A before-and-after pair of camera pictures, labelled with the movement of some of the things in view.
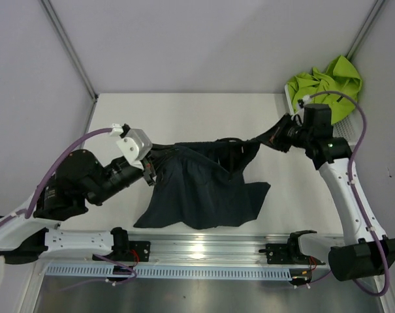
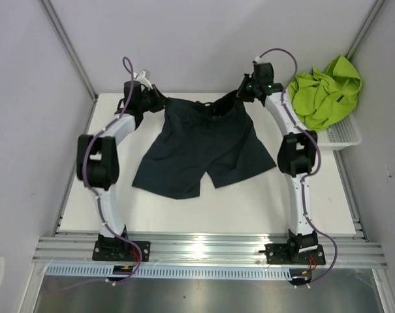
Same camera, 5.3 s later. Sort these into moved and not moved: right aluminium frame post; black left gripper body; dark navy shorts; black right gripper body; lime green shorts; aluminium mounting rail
Moved: black left gripper body; dark navy shorts; black right gripper body
Not moved: right aluminium frame post; lime green shorts; aluminium mounting rail
